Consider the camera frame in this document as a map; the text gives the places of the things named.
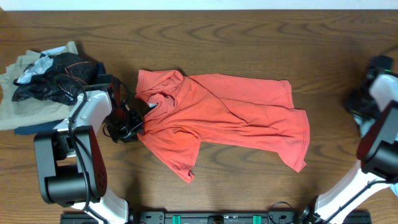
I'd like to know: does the orange-red t-shirt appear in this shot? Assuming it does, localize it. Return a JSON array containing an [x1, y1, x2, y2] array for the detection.
[[136, 70, 310, 182]]

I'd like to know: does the light blue-grey garment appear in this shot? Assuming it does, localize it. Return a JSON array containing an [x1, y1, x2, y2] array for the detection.
[[353, 115, 398, 196]]

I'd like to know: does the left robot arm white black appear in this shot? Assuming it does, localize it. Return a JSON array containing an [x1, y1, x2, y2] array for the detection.
[[34, 74, 144, 224]]

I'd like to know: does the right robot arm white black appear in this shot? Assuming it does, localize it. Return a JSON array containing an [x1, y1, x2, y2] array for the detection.
[[298, 55, 397, 223]]

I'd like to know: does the navy blue folded garment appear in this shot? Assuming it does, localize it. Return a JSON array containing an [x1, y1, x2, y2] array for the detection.
[[14, 62, 106, 135]]

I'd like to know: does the black patterned folded garment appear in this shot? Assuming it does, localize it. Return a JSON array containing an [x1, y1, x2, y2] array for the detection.
[[12, 52, 105, 106]]

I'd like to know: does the beige folded garment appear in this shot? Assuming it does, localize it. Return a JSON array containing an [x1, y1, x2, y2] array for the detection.
[[1, 50, 72, 130]]

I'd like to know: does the black loop cable at base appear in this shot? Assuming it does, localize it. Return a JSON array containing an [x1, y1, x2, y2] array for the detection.
[[267, 200, 299, 223]]

